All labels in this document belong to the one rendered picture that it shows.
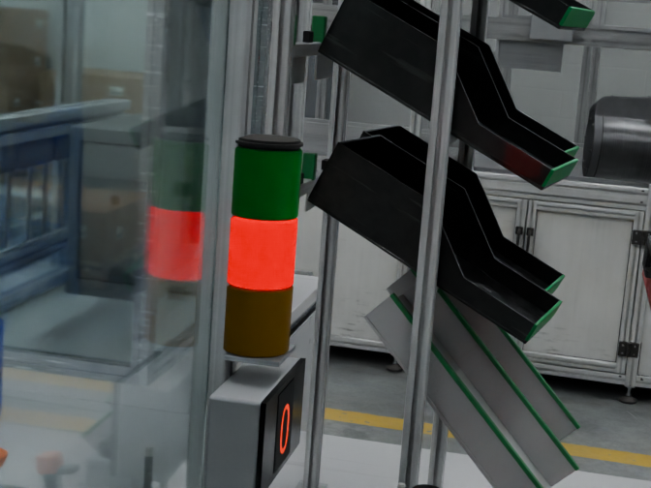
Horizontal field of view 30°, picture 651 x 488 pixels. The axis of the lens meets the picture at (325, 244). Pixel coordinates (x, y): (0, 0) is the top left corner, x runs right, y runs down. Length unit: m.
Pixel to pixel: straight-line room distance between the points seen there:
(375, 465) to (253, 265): 0.98
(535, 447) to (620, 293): 3.74
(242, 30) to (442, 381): 0.57
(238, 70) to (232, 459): 0.27
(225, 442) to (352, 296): 4.43
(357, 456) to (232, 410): 1.00
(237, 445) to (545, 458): 0.64
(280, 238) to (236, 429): 0.14
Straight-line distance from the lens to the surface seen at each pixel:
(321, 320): 1.63
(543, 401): 1.58
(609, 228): 5.10
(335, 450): 1.86
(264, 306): 0.87
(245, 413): 0.85
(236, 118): 0.86
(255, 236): 0.85
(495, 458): 1.32
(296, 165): 0.86
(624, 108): 1.06
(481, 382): 1.43
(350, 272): 5.26
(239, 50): 0.86
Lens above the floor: 1.51
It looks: 11 degrees down
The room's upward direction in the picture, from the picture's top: 4 degrees clockwise
